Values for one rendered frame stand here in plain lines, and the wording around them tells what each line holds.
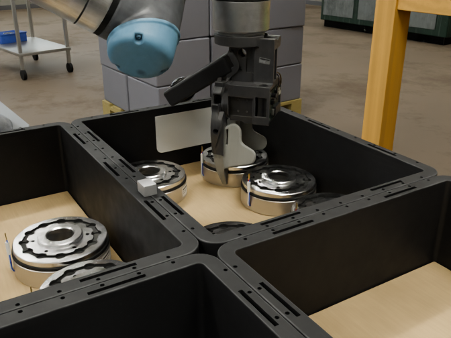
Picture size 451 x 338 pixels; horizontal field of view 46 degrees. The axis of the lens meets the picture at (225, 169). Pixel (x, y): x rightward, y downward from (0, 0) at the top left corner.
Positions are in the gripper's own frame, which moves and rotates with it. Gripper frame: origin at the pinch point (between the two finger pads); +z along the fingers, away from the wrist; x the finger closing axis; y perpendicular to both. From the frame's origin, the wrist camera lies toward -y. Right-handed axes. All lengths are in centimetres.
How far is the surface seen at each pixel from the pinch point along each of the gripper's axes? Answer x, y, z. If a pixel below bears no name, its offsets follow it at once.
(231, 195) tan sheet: -4.3, 2.4, 2.0
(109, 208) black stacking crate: -21.8, -6.9, -2.9
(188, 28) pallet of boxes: 220, -95, 15
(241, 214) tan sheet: -9.3, 5.3, 2.0
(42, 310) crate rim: -45.0, 1.7, -7.9
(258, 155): 4.6, 3.8, -1.0
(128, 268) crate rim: -38.6, 4.8, -7.9
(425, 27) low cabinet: 641, 46, 64
